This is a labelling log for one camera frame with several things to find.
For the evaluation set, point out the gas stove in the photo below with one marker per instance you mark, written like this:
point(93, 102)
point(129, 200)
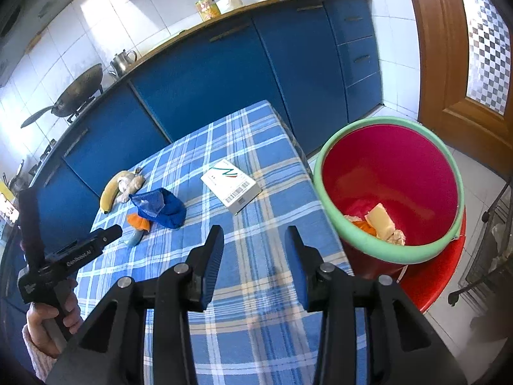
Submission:
point(86, 106)

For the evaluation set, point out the person's left hand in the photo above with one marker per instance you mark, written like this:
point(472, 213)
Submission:
point(40, 329)

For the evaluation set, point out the wooden door with glass panel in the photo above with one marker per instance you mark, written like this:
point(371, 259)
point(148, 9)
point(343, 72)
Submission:
point(445, 68)

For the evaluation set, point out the grey range hood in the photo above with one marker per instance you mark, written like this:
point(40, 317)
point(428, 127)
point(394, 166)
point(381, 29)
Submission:
point(28, 20)

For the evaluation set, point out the white plastic bag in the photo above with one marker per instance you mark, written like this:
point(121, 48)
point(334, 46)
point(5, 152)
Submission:
point(396, 237)

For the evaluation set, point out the black metal rack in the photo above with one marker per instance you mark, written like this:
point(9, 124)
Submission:
point(487, 248)

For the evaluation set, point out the yellow labelled tin can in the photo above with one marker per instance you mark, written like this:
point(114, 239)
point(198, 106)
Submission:
point(207, 9)

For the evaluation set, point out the red plastic stool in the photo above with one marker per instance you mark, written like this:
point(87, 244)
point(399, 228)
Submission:
point(437, 276)

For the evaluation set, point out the ginger root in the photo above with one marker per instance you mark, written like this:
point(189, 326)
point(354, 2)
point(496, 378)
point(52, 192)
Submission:
point(137, 182)

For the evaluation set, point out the orange plastic bag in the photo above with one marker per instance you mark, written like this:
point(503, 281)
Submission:
point(369, 229)

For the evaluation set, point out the blue plastic bag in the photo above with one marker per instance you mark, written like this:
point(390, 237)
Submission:
point(168, 210)

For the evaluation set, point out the white bowl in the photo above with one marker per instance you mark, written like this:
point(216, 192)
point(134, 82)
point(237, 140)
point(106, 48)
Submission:
point(229, 4)

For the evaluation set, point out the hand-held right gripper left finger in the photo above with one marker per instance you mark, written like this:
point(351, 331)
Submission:
point(212, 264)

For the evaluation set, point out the yellow banana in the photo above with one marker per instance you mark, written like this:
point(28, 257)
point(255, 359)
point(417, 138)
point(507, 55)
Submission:
point(110, 192)

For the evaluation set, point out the person's left forearm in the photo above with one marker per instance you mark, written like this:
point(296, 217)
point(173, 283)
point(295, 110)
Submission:
point(34, 359)

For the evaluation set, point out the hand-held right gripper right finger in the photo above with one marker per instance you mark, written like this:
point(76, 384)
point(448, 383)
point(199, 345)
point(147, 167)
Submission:
point(298, 264)

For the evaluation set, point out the blue kitchen cabinets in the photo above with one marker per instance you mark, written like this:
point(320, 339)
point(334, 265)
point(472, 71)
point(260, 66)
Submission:
point(224, 72)

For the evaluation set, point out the white and green carton box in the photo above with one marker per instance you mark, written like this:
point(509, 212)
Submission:
point(230, 186)

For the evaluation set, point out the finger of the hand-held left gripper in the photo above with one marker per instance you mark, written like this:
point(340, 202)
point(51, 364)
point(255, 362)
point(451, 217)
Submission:
point(107, 236)

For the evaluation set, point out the metal teapot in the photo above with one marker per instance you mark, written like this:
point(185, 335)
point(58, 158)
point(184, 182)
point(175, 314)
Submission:
point(122, 62)

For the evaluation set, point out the blue plaid tablecloth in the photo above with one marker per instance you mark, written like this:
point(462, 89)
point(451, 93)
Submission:
point(248, 248)

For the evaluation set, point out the black wok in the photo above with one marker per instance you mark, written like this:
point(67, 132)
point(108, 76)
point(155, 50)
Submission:
point(76, 92)

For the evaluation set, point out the red bucket with green rim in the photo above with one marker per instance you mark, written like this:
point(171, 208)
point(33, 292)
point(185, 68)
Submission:
point(384, 160)

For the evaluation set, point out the garlic bulb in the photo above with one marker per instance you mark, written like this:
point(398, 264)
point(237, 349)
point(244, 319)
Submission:
point(127, 182)

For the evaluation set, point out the small yellow sponge block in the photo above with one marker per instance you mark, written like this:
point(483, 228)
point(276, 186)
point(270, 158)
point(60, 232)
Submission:
point(378, 218)

